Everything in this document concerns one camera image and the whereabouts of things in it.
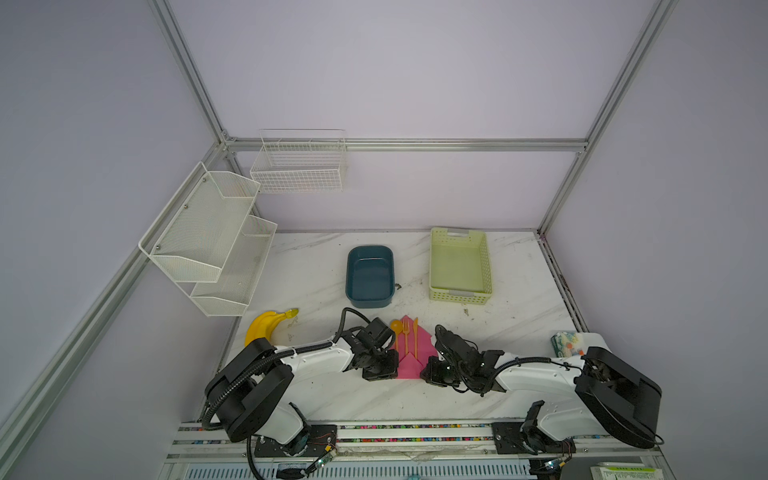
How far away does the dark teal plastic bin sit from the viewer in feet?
3.29

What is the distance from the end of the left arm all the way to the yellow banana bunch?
343 millimetres

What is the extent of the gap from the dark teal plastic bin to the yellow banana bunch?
217 mm

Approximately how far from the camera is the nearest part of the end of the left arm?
645 millimetres

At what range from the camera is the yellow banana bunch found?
0.89m

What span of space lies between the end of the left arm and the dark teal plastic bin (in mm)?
235
